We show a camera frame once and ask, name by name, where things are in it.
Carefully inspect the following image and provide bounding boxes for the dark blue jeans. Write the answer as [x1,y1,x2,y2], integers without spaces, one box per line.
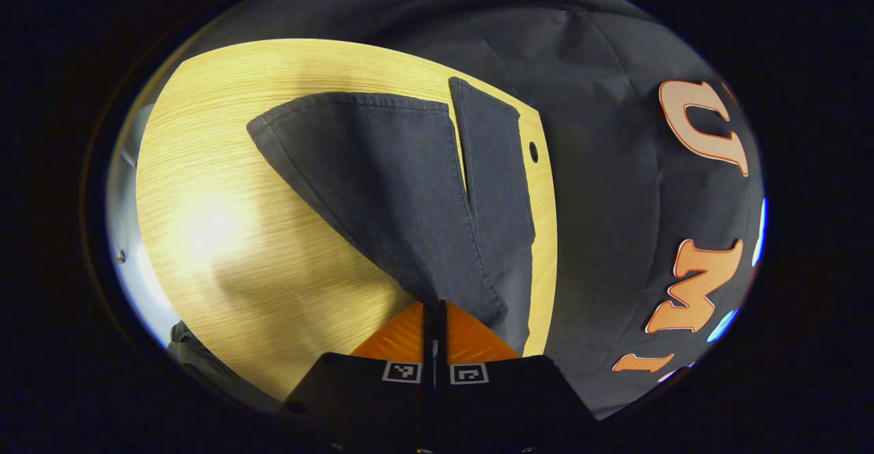
[246,77,537,356]

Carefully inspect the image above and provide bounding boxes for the black backdrop cloth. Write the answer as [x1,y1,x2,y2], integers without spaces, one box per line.
[184,0,765,421]

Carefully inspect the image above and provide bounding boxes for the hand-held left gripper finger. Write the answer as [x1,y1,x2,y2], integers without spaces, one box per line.
[281,300,436,454]
[437,300,596,454]

